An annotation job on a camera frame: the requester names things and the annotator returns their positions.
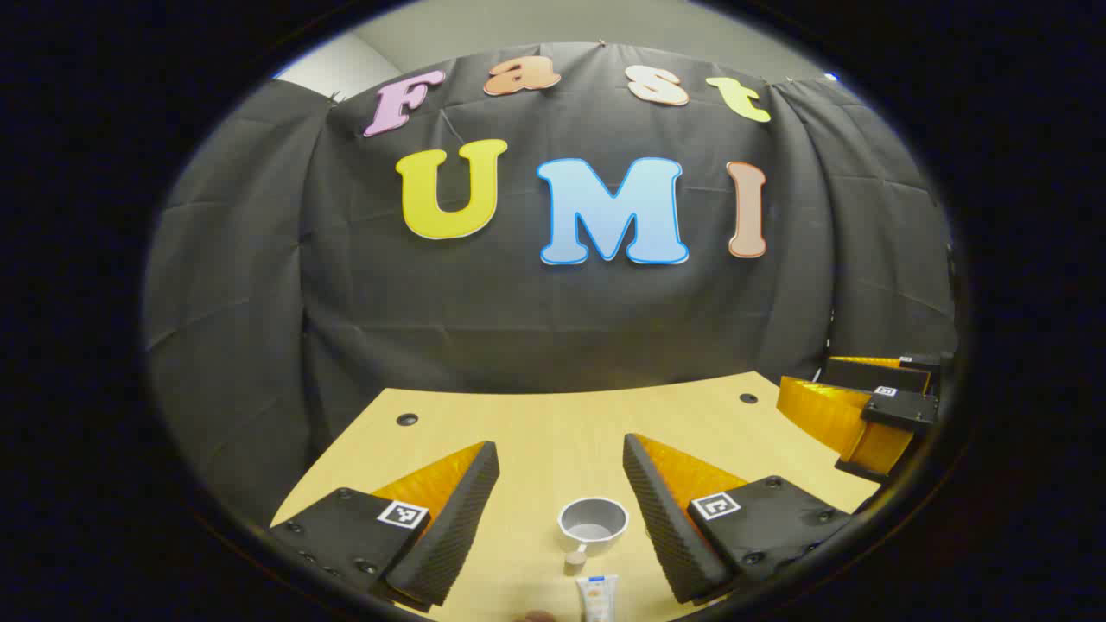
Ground black backdrop cloth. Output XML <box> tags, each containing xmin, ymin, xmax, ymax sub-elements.
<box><xmin>143</xmin><ymin>41</ymin><xmax>960</xmax><ymax>528</ymax></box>

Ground light wooden desktop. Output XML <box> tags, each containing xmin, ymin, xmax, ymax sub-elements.
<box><xmin>270</xmin><ymin>370</ymin><xmax>882</xmax><ymax>622</ymax></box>

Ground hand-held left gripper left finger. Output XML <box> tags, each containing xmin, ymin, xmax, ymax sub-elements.
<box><xmin>266</xmin><ymin>441</ymin><xmax>502</xmax><ymax>614</ymax></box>

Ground white toothpaste tube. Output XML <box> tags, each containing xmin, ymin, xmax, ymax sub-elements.
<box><xmin>576</xmin><ymin>574</ymin><xmax>620</xmax><ymax>622</ymax></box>

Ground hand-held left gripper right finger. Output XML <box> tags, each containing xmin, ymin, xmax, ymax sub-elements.
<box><xmin>622</xmin><ymin>432</ymin><xmax>858</xmax><ymax>606</ymax></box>

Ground white cup with handle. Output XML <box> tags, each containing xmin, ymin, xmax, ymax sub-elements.
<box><xmin>557</xmin><ymin>497</ymin><xmax>630</xmax><ymax>576</ymax></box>

